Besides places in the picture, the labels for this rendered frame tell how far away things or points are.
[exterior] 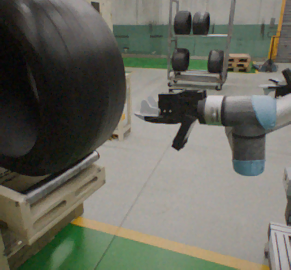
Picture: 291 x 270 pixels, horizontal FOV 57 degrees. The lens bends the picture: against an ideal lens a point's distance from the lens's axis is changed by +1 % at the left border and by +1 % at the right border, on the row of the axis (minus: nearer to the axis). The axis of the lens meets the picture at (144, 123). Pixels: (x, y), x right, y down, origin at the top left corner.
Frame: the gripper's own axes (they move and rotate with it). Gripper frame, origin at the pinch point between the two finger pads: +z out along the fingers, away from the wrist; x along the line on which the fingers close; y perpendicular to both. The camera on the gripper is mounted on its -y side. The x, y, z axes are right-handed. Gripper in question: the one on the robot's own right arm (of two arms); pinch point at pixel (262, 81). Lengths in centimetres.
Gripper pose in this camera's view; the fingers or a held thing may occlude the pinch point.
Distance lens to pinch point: 168.4
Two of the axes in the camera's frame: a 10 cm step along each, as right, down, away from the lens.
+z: -7.1, -2.5, 6.6
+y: 1.0, 9.0, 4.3
